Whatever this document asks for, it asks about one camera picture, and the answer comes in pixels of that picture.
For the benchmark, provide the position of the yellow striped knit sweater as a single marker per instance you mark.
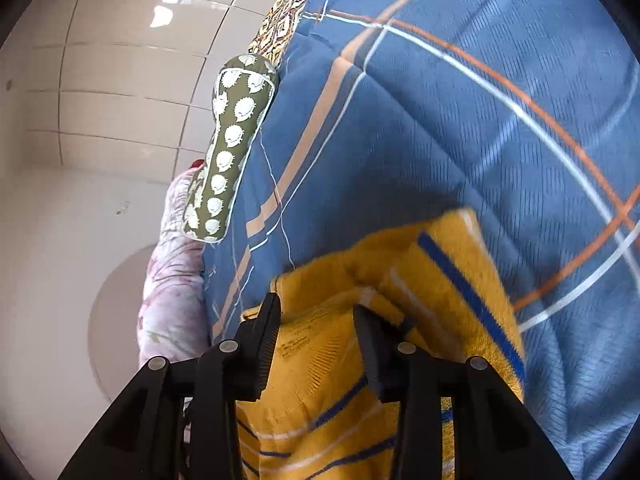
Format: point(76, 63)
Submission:
point(320, 360)

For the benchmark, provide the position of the brown patterned cloth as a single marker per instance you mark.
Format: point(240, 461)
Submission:
point(282, 20)

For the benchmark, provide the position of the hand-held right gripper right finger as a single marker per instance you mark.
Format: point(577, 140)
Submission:
point(371, 350)

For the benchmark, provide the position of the blue plaid bed sheet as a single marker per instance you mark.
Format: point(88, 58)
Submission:
point(450, 125)

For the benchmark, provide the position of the pink floral quilt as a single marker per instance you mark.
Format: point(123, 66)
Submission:
point(172, 280)

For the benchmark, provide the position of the green patterned bolster pillow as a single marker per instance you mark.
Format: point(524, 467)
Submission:
point(225, 160)

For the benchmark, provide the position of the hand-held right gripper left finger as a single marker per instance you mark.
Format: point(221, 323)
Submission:
point(268, 345)

